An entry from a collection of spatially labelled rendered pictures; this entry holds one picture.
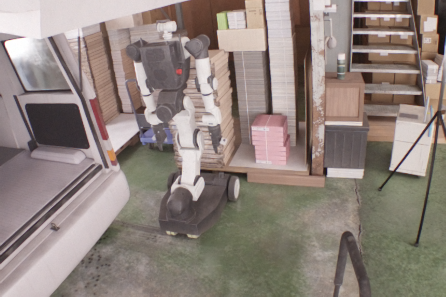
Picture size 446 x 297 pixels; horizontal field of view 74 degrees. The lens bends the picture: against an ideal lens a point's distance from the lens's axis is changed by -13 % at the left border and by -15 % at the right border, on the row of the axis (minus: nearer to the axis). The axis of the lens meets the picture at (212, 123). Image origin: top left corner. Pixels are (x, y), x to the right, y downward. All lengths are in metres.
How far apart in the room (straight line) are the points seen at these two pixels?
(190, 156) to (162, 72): 0.75
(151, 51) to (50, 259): 1.31
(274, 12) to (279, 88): 0.70
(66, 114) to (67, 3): 1.91
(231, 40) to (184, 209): 1.58
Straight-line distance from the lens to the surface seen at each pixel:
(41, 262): 1.93
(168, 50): 2.00
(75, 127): 2.44
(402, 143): 3.02
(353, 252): 1.32
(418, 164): 3.11
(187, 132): 2.42
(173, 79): 2.07
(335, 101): 2.76
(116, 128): 4.33
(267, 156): 3.05
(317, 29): 2.53
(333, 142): 2.91
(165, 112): 2.12
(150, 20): 4.49
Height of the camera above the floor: 1.70
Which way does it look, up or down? 24 degrees down
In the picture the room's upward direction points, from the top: 7 degrees counter-clockwise
